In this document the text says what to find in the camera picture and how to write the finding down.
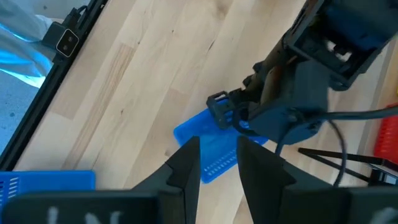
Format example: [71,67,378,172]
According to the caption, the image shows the small black table camera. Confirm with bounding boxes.
[41,21,81,59]

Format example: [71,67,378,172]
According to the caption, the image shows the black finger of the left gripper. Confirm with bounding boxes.
[238,63,330,146]
[206,40,293,130]

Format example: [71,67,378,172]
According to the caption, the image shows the black table frame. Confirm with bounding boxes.
[0,0,109,171]

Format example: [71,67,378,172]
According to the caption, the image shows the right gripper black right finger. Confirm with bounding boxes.
[235,135,398,224]

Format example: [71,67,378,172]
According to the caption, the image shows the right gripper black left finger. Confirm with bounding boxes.
[0,135,201,224]

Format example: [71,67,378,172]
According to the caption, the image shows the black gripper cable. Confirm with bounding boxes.
[275,105,398,187]

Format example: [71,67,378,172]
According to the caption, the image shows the black camera cable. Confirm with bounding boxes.
[63,4,91,29]

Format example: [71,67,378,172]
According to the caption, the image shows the blue plastic basket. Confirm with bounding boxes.
[173,99,270,184]
[0,170,96,212]

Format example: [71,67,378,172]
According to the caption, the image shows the red plastic basket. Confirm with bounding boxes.
[373,104,398,164]

